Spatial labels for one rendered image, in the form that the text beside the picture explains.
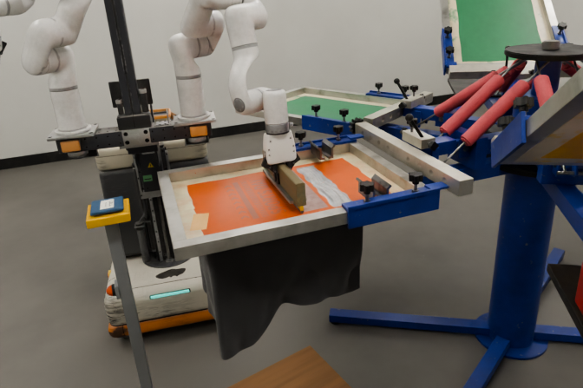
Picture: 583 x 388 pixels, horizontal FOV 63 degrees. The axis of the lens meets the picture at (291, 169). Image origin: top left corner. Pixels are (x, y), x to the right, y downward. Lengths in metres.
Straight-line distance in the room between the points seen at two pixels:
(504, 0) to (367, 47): 2.95
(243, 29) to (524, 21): 1.89
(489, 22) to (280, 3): 2.93
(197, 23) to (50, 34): 0.46
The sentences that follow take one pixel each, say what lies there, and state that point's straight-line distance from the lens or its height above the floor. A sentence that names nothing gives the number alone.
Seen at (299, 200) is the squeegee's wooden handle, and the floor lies 1.00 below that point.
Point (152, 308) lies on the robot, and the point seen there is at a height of 0.19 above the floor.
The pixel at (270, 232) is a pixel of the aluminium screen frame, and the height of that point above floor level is 0.98.
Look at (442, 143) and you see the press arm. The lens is 1.79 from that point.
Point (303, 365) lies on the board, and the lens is 2.28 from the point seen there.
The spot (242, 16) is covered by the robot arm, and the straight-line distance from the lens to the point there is 1.52.
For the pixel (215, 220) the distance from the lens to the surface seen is 1.44.
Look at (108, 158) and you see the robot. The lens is 2.47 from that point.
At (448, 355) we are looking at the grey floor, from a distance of 2.41.
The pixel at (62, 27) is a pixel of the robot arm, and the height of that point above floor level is 1.51.
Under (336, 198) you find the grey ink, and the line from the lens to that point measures 1.52.
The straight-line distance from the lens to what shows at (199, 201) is 1.58.
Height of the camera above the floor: 1.60
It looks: 22 degrees down
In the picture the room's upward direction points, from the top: 3 degrees counter-clockwise
